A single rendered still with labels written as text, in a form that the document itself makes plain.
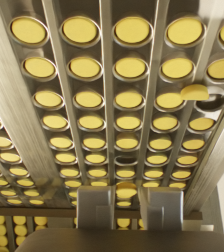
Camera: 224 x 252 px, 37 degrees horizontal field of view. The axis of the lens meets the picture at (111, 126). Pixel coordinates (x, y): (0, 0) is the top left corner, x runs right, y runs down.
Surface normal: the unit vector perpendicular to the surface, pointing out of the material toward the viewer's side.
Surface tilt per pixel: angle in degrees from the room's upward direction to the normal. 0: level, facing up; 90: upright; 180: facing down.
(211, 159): 0
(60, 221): 38
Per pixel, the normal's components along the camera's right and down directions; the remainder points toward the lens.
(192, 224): -0.03, 0.34
